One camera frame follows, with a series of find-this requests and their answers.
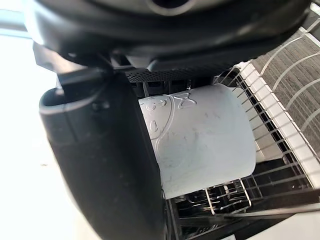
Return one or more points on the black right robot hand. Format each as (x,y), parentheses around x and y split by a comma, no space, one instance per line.
(105,150)

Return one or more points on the white embossed cup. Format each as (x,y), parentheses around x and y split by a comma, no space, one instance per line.
(200,140)

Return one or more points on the grey patterned rug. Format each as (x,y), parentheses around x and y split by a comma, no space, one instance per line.
(292,67)

